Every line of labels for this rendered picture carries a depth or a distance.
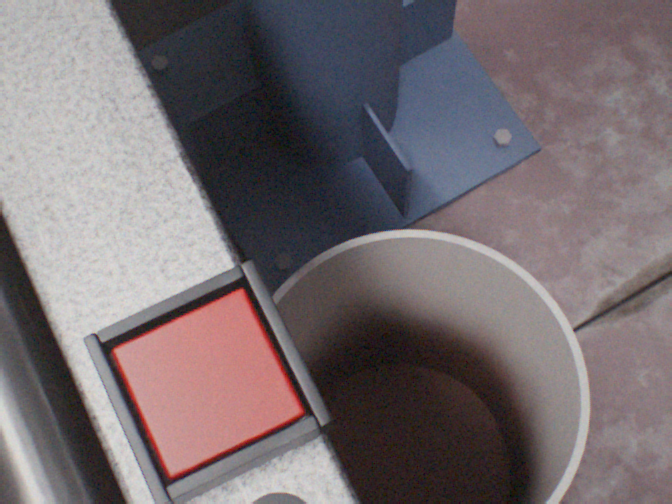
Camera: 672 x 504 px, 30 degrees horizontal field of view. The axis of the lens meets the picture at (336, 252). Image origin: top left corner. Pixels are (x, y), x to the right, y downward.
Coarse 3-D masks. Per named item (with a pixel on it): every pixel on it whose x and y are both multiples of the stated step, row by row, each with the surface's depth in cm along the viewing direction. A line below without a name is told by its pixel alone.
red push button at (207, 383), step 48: (240, 288) 52; (144, 336) 51; (192, 336) 51; (240, 336) 51; (144, 384) 50; (192, 384) 50; (240, 384) 50; (288, 384) 50; (192, 432) 49; (240, 432) 49
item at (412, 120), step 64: (256, 0) 123; (320, 0) 118; (384, 0) 123; (448, 0) 150; (192, 64) 158; (256, 64) 139; (320, 64) 129; (384, 64) 136; (448, 64) 158; (192, 128) 142; (256, 128) 151; (320, 128) 144; (384, 128) 139; (448, 128) 155; (512, 128) 155; (256, 192) 152; (320, 192) 152; (384, 192) 152; (448, 192) 152; (256, 256) 149
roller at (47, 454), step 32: (0, 256) 55; (0, 288) 53; (0, 320) 52; (0, 352) 52; (32, 352) 53; (0, 384) 51; (32, 384) 52; (0, 416) 51; (32, 416) 51; (64, 416) 52; (0, 448) 50; (32, 448) 50; (64, 448) 51; (0, 480) 50; (32, 480) 50; (64, 480) 50; (96, 480) 52
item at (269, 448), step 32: (192, 288) 51; (224, 288) 51; (256, 288) 51; (128, 320) 51; (160, 320) 51; (96, 352) 50; (288, 352) 50; (128, 416) 49; (320, 416) 49; (256, 448) 49; (288, 448) 50; (160, 480) 48; (192, 480) 48; (224, 480) 49
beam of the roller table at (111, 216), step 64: (0, 0) 58; (64, 0) 58; (0, 64) 57; (64, 64) 57; (128, 64) 57; (0, 128) 56; (64, 128) 56; (128, 128) 56; (0, 192) 55; (64, 192) 55; (128, 192) 54; (192, 192) 54; (64, 256) 54; (128, 256) 53; (192, 256) 53; (64, 320) 53; (128, 448) 51; (320, 448) 50
